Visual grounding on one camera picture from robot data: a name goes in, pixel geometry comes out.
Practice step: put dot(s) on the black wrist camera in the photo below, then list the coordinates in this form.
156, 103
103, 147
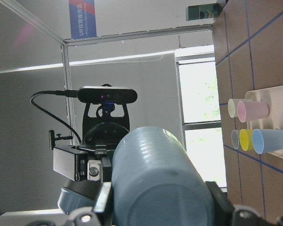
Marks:
98, 94

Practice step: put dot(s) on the cream plastic tray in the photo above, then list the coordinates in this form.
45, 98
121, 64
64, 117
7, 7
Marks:
274, 98

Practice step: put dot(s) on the yellow cup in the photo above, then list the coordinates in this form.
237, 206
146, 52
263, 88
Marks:
245, 138

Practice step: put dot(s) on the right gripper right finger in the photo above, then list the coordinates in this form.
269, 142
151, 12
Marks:
223, 208

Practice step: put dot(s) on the grey cup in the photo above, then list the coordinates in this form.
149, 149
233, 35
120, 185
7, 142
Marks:
235, 138

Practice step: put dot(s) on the blue cup on tray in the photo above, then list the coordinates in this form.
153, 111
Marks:
267, 140

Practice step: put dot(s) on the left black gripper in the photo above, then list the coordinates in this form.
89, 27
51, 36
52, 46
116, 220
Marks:
101, 135

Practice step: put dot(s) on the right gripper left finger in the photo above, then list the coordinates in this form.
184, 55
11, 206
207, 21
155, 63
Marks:
103, 207

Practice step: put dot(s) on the pale green cup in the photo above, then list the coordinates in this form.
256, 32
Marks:
232, 107

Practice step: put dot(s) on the pink cup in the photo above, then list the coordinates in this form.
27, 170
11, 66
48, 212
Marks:
252, 110

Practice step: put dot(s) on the pale blue cup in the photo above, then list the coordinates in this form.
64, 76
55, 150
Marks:
155, 183

